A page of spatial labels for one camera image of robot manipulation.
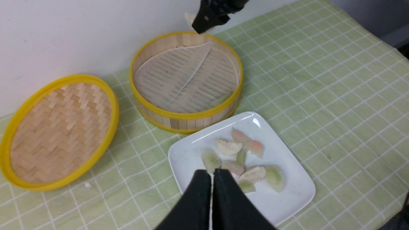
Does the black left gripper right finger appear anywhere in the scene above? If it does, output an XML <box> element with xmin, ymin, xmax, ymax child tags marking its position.
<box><xmin>212</xmin><ymin>169</ymin><xmax>276</xmax><ymax>230</ymax></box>

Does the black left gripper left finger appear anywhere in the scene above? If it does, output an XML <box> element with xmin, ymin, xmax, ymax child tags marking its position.
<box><xmin>155</xmin><ymin>169</ymin><xmax>212</xmax><ymax>230</ymax></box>

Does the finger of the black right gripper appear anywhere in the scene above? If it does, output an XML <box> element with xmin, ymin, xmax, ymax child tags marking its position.
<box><xmin>192</xmin><ymin>5</ymin><xmax>230</xmax><ymax>34</ymax></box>

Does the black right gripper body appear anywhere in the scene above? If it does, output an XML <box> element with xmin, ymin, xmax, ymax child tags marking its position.
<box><xmin>200</xmin><ymin>0</ymin><xmax>248</xmax><ymax>16</ymax></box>

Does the white dumpling back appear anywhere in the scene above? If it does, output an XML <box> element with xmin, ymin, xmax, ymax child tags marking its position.
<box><xmin>184</xmin><ymin>13</ymin><xmax>215</xmax><ymax>34</ymax></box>

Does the white dumpling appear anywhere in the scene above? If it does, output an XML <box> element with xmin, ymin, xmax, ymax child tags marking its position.
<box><xmin>184</xmin><ymin>13</ymin><xmax>215</xmax><ymax>34</ymax></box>
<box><xmin>215</xmin><ymin>139</ymin><xmax>243</xmax><ymax>156</ymax></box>
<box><xmin>239</xmin><ymin>166</ymin><xmax>266</xmax><ymax>184</ymax></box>

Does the white dumpling front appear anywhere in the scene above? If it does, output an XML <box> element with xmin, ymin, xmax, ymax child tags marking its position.
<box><xmin>215</xmin><ymin>139</ymin><xmax>243</xmax><ymax>156</ymax></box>

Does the white square plate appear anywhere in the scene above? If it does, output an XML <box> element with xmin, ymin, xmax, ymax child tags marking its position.
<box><xmin>168</xmin><ymin>111</ymin><xmax>316</xmax><ymax>226</ymax></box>

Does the green dumpling lower middle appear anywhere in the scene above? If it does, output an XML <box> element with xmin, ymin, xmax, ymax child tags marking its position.
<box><xmin>237</xmin><ymin>180</ymin><xmax>256</xmax><ymax>194</ymax></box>

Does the white dumpling lower middle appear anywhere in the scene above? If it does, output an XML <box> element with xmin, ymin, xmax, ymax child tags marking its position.
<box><xmin>239</xmin><ymin>166</ymin><xmax>266</xmax><ymax>184</ymax></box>

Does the green dumpling top left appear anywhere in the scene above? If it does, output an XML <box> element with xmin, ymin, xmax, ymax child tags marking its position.
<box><xmin>201</xmin><ymin>149</ymin><xmax>222</xmax><ymax>174</ymax></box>

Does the green dumpling bottom right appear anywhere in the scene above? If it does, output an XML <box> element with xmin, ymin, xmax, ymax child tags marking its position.
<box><xmin>264</xmin><ymin>165</ymin><xmax>285</xmax><ymax>193</ymax></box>

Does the pink dumpling right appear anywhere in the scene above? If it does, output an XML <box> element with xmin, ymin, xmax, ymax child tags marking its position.
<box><xmin>243</xmin><ymin>140</ymin><xmax>265</xmax><ymax>159</ymax></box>

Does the pink dumpling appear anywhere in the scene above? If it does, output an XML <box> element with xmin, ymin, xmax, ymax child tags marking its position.
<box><xmin>231</xmin><ymin>128</ymin><xmax>251</xmax><ymax>144</ymax></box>
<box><xmin>243</xmin><ymin>140</ymin><xmax>265</xmax><ymax>159</ymax></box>

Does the yellow-rimmed bamboo steamer basket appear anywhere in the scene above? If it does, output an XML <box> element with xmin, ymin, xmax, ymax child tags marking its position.
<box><xmin>129</xmin><ymin>31</ymin><xmax>244</xmax><ymax>134</ymax></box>

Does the pink dumpling top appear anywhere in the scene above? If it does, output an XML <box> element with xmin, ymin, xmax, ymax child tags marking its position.
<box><xmin>231</xmin><ymin>128</ymin><xmax>251</xmax><ymax>144</ymax></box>

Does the green checkered tablecloth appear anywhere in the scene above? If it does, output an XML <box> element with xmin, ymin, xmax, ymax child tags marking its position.
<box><xmin>1</xmin><ymin>0</ymin><xmax>409</xmax><ymax>230</ymax></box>

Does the yellow-rimmed bamboo steamer lid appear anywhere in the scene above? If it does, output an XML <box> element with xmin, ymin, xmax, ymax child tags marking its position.
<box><xmin>1</xmin><ymin>74</ymin><xmax>120</xmax><ymax>192</ymax></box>

